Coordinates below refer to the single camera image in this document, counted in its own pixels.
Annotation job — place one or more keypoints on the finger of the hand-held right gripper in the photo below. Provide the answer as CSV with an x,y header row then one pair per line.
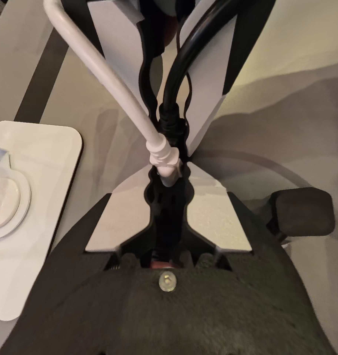
x,y
119,41
210,69

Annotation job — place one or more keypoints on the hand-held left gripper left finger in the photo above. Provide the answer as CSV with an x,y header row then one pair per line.
x,y
119,222

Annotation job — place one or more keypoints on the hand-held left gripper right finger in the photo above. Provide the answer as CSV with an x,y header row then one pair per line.
x,y
218,222

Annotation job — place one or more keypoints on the black power strip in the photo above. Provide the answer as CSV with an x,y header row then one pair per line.
x,y
169,216

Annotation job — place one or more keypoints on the white power plug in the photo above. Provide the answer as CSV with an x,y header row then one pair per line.
x,y
166,163

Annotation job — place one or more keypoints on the black flat strip plug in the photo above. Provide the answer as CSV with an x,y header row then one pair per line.
x,y
302,212

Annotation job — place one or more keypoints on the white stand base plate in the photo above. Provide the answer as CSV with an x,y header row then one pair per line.
x,y
47,172

